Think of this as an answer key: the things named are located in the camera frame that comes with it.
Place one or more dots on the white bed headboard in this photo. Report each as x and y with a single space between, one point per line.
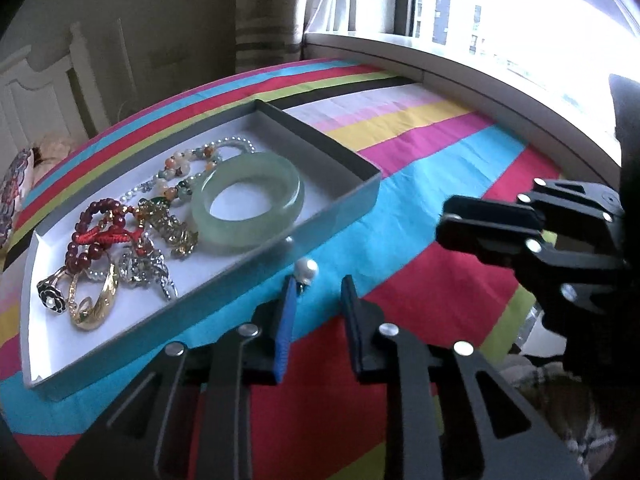
45 100

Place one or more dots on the white windowsill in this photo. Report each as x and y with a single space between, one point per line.
450 65

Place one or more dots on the beige cushion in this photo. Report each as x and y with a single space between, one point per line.
50 150

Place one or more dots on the white jewelry box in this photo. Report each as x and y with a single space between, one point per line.
200 310

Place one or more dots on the plaid cloth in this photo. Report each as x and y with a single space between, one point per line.
555 400

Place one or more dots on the round patterned cushion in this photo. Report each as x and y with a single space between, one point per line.
12 185

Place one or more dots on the window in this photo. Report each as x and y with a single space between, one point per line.
500 0

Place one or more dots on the patterned curtain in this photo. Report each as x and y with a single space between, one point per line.
270 10

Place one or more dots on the green jade bangle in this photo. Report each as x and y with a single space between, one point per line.
280 175

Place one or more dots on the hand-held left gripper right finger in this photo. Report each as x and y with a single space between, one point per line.
353 320

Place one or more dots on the striped colourful tablecloth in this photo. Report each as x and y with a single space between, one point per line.
425 160

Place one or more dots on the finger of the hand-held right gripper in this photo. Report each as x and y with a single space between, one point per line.
490 210
485 240

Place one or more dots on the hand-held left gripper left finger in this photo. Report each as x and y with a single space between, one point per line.
284 330

